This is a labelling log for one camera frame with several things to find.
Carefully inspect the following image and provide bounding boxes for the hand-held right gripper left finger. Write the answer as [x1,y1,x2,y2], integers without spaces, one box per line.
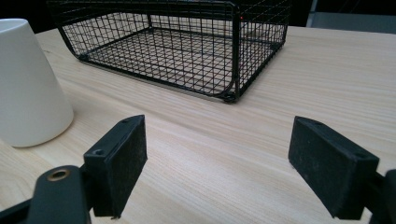
[83,114,149,218]

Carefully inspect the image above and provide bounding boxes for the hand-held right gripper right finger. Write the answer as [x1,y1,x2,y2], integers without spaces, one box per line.
[288,116,381,221]

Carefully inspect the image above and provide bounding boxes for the grey furniture panel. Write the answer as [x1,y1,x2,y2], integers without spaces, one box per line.
[305,11,396,35]

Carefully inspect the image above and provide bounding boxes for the black wire mesh basket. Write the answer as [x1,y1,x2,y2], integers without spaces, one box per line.
[46,0,292,104]

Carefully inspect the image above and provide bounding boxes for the white cup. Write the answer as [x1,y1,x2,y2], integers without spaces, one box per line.
[0,18,75,148]

